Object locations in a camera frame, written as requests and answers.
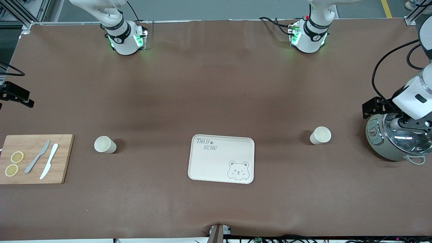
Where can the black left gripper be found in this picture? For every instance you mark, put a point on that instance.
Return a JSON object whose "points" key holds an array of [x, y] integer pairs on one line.
{"points": [[383, 103]]}

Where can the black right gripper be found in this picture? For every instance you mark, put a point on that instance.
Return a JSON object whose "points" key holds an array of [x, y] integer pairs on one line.
{"points": [[12, 91]]}

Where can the white IKEA cup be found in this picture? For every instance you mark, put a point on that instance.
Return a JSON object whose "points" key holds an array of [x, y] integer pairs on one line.
{"points": [[104, 144], [321, 135]]}

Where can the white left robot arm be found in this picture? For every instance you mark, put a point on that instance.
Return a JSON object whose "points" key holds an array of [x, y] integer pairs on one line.
{"points": [[312, 37]]}

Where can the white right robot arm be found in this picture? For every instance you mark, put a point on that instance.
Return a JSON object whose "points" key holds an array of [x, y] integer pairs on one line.
{"points": [[123, 40]]}

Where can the grey pot with glass lid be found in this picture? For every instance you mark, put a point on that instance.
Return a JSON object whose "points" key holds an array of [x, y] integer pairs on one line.
{"points": [[381, 145]]}

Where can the lemon slice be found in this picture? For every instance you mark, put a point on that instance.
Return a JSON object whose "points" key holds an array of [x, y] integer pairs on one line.
{"points": [[17, 157], [11, 170]]}

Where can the grey plastic knife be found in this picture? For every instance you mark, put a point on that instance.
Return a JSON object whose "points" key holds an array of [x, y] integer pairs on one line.
{"points": [[35, 160]]}

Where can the white plastic knife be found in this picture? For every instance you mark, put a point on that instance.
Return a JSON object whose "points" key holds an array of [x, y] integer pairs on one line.
{"points": [[50, 158]]}

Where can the bamboo cutting board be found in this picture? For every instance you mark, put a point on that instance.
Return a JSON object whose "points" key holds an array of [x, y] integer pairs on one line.
{"points": [[37, 175]]}

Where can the cream tray with bear print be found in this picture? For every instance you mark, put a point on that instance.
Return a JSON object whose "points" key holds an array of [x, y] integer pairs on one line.
{"points": [[216, 162]]}

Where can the aluminium frame post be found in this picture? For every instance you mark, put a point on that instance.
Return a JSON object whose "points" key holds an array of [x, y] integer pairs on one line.
{"points": [[20, 17], [415, 17]]}

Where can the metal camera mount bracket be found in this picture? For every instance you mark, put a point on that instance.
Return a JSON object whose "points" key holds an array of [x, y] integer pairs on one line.
{"points": [[216, 234]]}

